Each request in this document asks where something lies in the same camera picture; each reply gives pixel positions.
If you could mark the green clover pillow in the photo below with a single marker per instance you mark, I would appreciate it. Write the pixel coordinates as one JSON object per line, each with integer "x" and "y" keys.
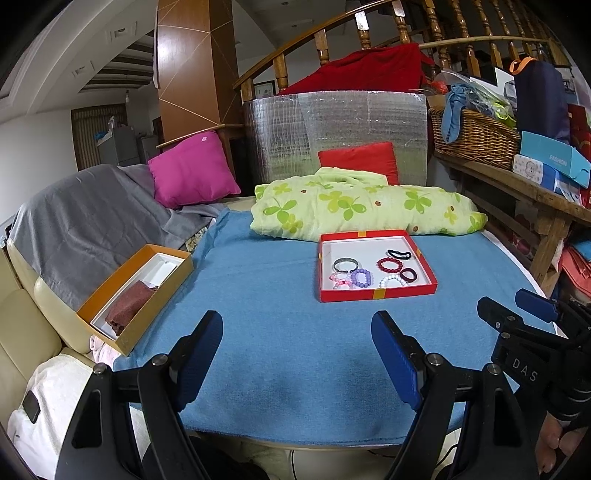
{"x": 346, "y": 207}

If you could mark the red cardboard box tray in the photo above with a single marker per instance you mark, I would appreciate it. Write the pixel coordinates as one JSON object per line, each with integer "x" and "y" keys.
{"x": 364, "y": 251}

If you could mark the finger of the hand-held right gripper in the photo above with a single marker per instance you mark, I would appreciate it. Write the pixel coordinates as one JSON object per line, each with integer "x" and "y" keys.
{"x": 535, "y": 302}
{"x": 498, "y": 318}

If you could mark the silver bangle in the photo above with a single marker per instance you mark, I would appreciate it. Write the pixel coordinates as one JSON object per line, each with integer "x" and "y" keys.
{"x": 334, "y": 264}

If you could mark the wooden bench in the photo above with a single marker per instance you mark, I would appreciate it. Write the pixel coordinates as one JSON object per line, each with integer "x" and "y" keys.
{"x": 508, "y": 189}

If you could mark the blue blanket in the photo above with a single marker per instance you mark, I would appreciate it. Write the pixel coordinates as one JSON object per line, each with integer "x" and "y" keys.
{"x": 277, "y": 332}

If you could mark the black hair clip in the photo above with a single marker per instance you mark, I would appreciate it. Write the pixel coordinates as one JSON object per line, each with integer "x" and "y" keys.
{"x": 397, "y": 251}

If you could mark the yellow green plastic bag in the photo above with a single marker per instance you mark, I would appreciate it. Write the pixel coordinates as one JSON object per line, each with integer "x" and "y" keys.
{"x": 501, "y": 108}

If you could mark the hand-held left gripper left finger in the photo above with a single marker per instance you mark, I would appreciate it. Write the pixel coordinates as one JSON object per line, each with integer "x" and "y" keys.
{"x": 198, "y": 364}

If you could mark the brown slatted screen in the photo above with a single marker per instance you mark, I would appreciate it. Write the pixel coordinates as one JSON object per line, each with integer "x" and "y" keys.
{"x": 85, "y": 138}

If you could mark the grey cloth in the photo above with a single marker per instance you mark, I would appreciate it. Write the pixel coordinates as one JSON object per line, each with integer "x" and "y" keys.
{"x": 83, "y": 221}

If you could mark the orange cardboard box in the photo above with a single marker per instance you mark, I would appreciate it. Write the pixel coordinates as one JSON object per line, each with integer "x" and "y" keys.
{"x": 134, "y": 332}

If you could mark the red pillow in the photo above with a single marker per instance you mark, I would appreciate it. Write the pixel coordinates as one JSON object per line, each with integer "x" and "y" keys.
{"x": 360, "y": 159}

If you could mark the patterned sheet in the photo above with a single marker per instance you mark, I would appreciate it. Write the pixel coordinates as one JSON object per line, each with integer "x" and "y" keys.
{"x": 198, "y": 235}

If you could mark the beige leather sofa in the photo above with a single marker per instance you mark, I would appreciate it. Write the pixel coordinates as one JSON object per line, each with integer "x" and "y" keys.
{"x": 27, "y": 332}

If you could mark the pink cloth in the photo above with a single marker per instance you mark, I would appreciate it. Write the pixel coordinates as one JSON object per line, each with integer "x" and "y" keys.
{"x": 104, "y": 350}

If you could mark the blue cloth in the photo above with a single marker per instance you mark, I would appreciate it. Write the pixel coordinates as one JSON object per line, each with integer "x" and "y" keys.
{"x": 455, "y": 110}

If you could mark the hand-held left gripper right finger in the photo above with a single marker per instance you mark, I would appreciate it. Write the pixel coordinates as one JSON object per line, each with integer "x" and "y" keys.
{"x": 397, "y": 364}

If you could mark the grey refrigerator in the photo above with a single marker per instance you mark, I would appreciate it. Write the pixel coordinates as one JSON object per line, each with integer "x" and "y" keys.
{"x": 120, "y": 147}

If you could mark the wooden pillar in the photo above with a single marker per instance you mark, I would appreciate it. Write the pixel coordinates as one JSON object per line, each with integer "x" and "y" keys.
{"x": 194, "y": 69}

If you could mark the dark red folded cloth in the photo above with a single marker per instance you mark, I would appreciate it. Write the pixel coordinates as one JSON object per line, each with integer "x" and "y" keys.
{"x": 129, "y": 307}

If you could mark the person's right hand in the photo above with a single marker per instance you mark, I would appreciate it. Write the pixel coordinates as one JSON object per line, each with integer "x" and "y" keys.
{"x": 556, "y": 445}

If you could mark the white patterned box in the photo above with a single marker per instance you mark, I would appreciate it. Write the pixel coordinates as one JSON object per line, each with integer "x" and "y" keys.
{"x": 531, "y": 168}

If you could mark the framed picture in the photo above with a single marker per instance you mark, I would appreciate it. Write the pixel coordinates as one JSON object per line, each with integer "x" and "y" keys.
{"x": 264, "y": 90}

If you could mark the silver foil insulation mat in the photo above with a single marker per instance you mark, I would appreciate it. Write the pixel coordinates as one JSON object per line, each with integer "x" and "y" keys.
{"x": 286, "y": 138}

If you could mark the black phone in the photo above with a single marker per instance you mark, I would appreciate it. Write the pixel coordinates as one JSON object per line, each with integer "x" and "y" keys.
{"x": 32, "y": 406}

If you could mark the wicker basket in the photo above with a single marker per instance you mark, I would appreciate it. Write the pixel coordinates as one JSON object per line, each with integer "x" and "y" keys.
{"x": 480, "y": 138}

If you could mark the wooden stair railing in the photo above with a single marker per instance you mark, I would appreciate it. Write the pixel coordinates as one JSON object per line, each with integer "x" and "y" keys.
{"x": 322, "y": 46}

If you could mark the blue cardboard box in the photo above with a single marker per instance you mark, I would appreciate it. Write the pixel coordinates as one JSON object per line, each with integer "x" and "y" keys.
{"x": 549, "y": 154}

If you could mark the magenta pillow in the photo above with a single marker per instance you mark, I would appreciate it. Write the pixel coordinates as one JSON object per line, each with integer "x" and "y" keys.
{"x": 189, "y": 170}

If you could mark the white towel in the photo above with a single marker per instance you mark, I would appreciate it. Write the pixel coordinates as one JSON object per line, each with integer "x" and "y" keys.
{"x": 51, "y": 392}

